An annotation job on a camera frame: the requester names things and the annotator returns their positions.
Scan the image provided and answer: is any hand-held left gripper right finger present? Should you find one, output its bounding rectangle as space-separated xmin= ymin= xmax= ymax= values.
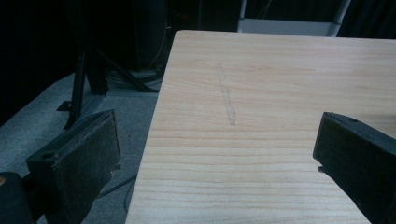
xmin=312 ymin=111 xmax=396 ymax=224

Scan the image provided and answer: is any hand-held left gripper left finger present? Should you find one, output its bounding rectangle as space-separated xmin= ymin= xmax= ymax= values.
xmin=25 ymin=108 xmax=121 ymax=224

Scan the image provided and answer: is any black metal stand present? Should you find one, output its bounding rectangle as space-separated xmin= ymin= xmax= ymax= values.
xmin=56 ymin=46 xmax=160 ymax=131

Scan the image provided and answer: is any black floor cable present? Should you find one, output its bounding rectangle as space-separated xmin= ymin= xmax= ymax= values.
xmin=96 ymin=174 xmax=138 ymax=214

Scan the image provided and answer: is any bundle of dark cables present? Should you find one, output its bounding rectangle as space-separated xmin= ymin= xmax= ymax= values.
xmin=106 ymin=66 xmax=164 ymax=90

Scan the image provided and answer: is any white metal frame shelf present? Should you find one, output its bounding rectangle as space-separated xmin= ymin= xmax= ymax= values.
xmin=236 ymin=0 xmax=352 ymax=38

